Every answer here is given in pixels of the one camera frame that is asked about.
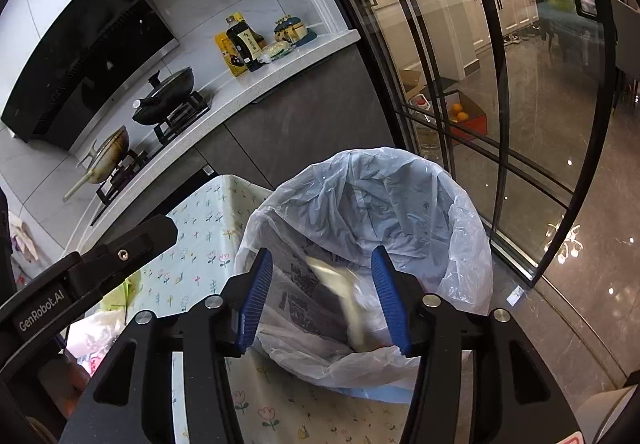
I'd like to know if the beige wok with handle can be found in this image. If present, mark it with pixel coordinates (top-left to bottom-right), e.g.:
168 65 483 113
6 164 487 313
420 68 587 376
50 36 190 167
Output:
62 125 132 201

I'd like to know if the brown cardboard box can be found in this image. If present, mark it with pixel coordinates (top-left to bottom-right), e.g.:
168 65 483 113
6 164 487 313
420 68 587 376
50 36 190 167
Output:
400 70 431 112

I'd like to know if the blue yellow seasoning jar set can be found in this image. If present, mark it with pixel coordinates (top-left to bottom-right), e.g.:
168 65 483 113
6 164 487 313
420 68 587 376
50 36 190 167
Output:
272 15 317 47

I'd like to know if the yellow seasoning packet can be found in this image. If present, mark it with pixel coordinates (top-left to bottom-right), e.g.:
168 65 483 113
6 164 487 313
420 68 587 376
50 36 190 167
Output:
215 31 248 77

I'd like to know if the cardboard box with red side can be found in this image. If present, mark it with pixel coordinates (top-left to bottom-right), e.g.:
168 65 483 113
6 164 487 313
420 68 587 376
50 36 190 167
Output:
432 91 488 137

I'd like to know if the pale wrapper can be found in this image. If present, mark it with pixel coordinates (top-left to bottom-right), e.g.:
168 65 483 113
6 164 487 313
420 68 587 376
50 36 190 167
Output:
307 256 391 350

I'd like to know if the white plastic bin liner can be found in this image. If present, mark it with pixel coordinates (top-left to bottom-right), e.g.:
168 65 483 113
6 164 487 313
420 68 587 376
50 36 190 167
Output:
234 146 493 395

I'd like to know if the pink white plastic wrapper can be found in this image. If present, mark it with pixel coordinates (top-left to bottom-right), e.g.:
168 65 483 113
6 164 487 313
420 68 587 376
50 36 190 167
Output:
65 311 126 375

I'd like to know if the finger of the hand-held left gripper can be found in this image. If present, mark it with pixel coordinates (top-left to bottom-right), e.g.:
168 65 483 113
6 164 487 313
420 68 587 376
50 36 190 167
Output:
64 215 179 303

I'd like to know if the grey base cabinet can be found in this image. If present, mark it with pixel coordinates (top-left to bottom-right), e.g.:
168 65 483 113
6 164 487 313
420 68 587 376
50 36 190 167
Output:
195 44 416 189

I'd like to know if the black range hood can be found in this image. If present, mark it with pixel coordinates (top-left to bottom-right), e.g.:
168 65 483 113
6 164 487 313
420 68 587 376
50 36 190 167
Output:
0 0 181 145

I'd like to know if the dark soy sauce bottle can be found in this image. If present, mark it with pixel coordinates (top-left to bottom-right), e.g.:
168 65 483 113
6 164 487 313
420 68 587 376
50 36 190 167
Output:
225 12 266 72

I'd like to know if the black gas stove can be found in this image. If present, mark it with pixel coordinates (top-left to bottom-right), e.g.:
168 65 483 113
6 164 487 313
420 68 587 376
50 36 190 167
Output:
90 88 213 227

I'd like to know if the black framed glass sliding door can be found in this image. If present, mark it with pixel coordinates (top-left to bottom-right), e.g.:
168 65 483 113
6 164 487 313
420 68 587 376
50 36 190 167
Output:
295 0 621 285

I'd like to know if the pale blue trash bin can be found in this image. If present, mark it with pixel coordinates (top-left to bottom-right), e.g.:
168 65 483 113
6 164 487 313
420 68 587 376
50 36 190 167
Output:
345 384 418 406

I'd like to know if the clear bag of food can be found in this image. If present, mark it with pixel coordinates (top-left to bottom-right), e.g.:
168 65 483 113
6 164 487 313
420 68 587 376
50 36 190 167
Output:
257 41 296 64

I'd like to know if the green yellow snack packet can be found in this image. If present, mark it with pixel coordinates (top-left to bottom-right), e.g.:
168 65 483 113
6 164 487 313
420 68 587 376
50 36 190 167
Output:
97 271 143 319

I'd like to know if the pale hanging cloth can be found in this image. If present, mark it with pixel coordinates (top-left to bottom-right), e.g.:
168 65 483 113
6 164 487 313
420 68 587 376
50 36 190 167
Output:
9 218 40 275

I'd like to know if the white kitchen counter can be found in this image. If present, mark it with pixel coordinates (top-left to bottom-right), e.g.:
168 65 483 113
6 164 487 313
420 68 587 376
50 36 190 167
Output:
62 28 361 265

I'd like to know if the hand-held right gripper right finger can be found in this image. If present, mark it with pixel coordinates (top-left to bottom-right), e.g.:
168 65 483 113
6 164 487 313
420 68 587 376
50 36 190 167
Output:
371 245 583 444

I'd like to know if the black wok with lid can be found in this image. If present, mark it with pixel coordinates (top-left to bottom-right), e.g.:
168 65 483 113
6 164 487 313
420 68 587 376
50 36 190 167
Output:
131 66 197 126

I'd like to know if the floral tablecloth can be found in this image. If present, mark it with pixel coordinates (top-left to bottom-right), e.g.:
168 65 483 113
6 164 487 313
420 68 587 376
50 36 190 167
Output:
100 174 426 444

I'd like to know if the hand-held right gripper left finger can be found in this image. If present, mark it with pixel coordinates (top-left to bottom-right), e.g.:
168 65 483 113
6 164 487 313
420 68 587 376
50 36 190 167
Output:
59 248 275 444

